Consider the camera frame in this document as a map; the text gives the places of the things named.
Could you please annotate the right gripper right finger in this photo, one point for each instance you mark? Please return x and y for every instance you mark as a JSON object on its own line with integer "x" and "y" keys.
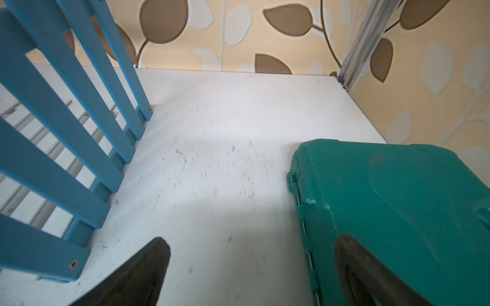
{"x": 365, "y": 280}

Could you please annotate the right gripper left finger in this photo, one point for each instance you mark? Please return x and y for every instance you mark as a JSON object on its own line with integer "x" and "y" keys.
{"x": 138, "y": 281}

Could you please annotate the blue white two-tier shelf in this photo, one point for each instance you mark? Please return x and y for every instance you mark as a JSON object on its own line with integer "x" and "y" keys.
{"x": 72, "y": 108}

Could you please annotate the green plastic tool case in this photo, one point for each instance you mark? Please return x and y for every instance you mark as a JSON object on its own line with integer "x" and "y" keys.
{"x": 417, "y": 208}

